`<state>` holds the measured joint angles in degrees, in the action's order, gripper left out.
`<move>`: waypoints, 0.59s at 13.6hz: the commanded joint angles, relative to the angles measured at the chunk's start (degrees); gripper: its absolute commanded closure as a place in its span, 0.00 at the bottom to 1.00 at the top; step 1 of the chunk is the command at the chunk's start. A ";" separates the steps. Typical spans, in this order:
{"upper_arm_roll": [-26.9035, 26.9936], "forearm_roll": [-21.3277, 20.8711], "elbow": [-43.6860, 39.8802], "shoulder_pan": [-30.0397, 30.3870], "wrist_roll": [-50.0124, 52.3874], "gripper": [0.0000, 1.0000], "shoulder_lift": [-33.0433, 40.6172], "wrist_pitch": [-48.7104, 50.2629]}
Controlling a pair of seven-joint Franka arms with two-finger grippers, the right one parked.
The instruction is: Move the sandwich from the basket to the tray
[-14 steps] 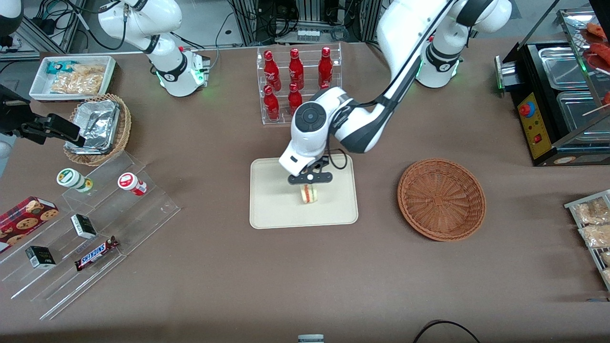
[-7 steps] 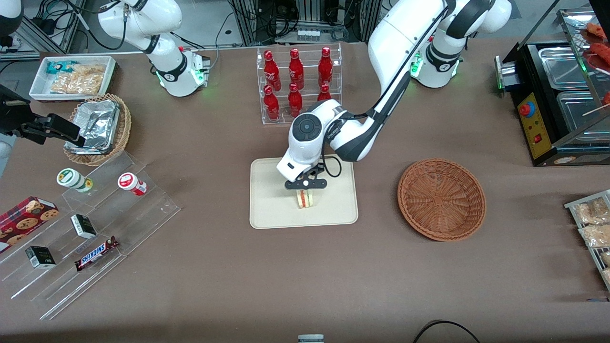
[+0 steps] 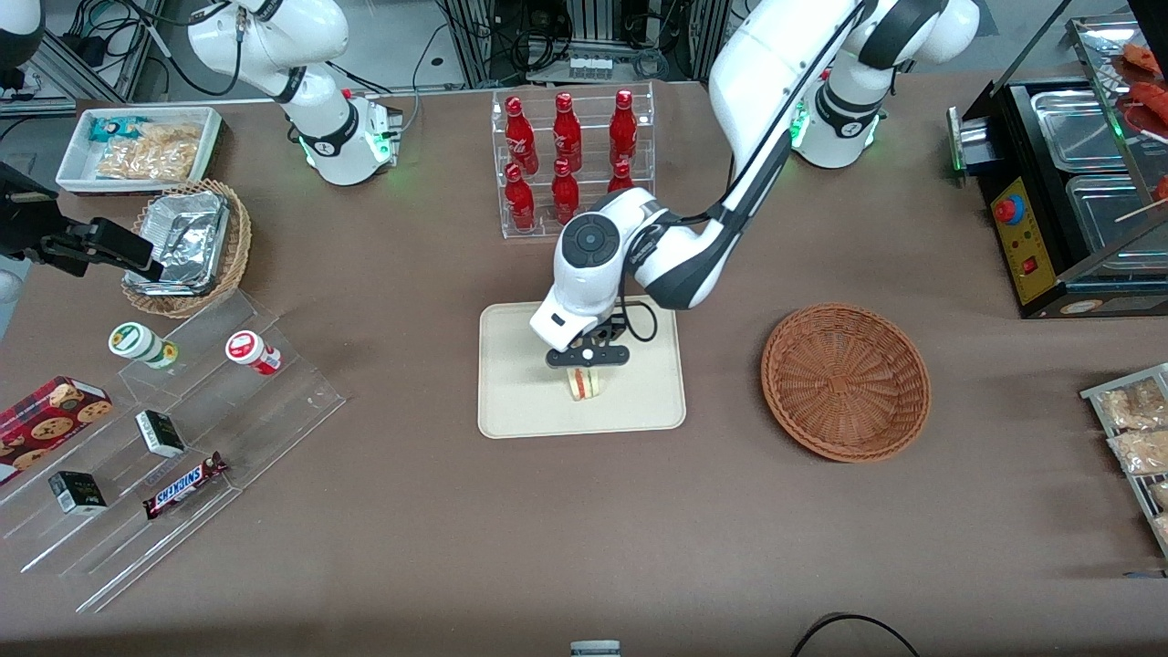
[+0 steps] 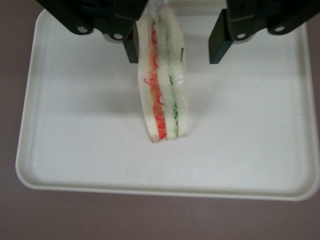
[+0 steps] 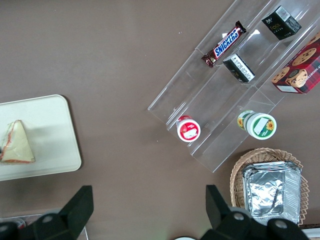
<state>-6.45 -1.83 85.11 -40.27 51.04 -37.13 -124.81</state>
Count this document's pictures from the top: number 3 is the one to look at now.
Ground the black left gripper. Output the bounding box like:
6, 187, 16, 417
545, 315, 632, 400

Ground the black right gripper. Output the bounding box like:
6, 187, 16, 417
0, 162, 166, 282

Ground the cream plastic tray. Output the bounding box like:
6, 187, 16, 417
477, 294, 687, 440

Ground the small tan wicker basket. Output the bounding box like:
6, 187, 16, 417
120, 179, 254, 320

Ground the round brown wicker basket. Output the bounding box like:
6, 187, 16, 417
760, 302, 932, 464

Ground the white rectangular bin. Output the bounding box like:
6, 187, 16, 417
55, 106, 225, 195

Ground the aluminium foil container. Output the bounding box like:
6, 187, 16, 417
125, 190, 232, 298

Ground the green lid white bottle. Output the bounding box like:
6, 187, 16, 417
108, 322, 180, 370

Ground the clear bag of chips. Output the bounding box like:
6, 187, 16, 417
95, 122, 204, 183

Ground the teal snack packet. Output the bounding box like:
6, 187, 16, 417
88, 115, 148, 143

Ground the clear acrylic bottle rack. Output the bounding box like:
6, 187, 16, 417
491, 80, 656, 241

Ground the red cookie box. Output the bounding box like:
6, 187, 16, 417
0, 375, 115, 485

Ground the red lid white bottle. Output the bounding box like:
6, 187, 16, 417
224, 330, 283, 377

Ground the small black box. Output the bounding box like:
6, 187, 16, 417
134, 410, 187, 459
47, 470, 110, 517

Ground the clear acrylic stepped display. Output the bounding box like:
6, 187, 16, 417
0, 290, 348, 615

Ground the Snickers chocolate bar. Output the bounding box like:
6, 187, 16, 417
142, 452, 230, 522

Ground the black food warmer appliance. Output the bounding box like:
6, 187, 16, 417
947, 14, 1168, 320

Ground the steel warmer pan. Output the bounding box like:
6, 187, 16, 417
1029, 87, 1134, 172
1066, 173, 1168, 255

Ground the red grilled food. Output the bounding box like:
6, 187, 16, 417
1121, 41, 1168, 138

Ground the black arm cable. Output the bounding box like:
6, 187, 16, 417
617, 0, 868, 345

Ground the black floor cable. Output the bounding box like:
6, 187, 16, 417
789, 612, 923, 657

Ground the grey wire rack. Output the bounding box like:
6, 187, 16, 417
1080, 362, 1168, 559

